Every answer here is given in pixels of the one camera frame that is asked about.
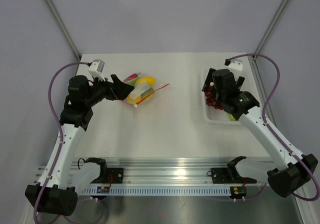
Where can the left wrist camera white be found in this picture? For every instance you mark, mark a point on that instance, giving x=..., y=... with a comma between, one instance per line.
x=96, y=69

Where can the yellow orange top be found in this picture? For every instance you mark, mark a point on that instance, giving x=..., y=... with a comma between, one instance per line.
x=151, y=81

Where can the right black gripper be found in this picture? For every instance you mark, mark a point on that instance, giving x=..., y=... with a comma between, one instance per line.
x=209, y=80

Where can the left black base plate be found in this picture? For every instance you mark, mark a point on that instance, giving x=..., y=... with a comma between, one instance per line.
x=115, y=175

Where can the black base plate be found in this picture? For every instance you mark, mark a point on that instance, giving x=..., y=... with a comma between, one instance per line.
x=220, y=175
x=115, y=175

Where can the white slotted cable duct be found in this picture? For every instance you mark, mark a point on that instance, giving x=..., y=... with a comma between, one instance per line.
x=157, y=191

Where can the green onion stalk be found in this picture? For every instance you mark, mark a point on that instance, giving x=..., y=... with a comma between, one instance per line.
x=232, y=118

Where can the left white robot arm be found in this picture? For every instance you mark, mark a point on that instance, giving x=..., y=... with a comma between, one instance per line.
x=55, y=192

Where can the clear zip top bag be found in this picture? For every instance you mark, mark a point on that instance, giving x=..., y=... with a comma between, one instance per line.
x=142, y=87

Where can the green lime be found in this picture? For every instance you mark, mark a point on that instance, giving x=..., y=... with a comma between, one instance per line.
x=132, y=82

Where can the purple grape bunch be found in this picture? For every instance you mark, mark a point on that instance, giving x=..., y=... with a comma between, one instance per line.
x=211, y=98

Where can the white plastic basket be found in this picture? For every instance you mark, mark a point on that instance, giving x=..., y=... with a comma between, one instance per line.
x=236, y=106

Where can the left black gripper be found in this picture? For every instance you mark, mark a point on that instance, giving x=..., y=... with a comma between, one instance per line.
x=117, y=90

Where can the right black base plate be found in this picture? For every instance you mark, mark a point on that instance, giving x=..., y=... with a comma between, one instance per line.
x=220, y=175

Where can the aluminium mounting rail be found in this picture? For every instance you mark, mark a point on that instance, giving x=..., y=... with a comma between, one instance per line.
x=185, y=171

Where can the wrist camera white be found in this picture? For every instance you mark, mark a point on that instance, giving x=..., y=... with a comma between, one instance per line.
x=96, y=69
x=235, y=65

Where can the yellow orange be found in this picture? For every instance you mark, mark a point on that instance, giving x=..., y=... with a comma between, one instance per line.
x=151, y=81
x=146, y=96

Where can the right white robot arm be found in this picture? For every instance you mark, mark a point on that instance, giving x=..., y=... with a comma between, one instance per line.
x=293, y=169

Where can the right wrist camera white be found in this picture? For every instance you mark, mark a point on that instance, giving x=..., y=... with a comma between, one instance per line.
x=235, y=65

